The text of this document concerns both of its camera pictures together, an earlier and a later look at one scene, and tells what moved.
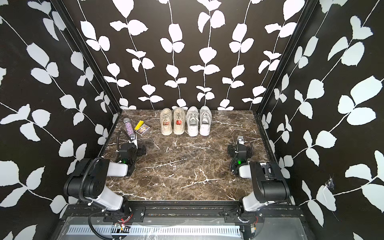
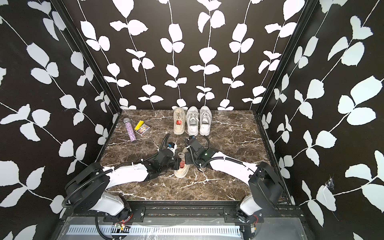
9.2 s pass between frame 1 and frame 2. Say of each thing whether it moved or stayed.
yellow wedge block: stayed
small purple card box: stayed
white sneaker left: stayed
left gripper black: moved
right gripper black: moved
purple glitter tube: stayed
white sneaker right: stayed
